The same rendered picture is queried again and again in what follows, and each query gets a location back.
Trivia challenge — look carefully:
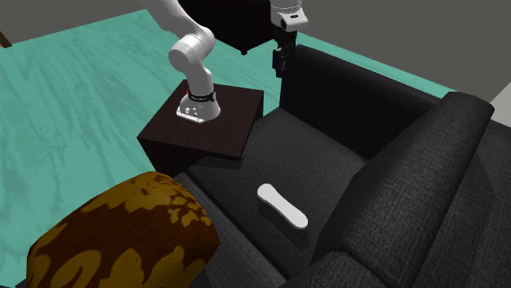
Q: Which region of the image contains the black cabinet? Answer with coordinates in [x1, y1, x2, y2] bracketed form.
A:
[177, 0, 278, 56]

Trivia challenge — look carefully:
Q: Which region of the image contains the dark brown robot stand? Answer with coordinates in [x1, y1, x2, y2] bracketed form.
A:
[137, 79, 265, 179]

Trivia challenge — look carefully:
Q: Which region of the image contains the black fabric sofa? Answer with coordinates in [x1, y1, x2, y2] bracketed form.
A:
[174, 44, 511, 288]

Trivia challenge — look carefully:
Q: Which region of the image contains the white remote control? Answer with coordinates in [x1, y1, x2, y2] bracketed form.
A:
[256, 183, 310, 231]

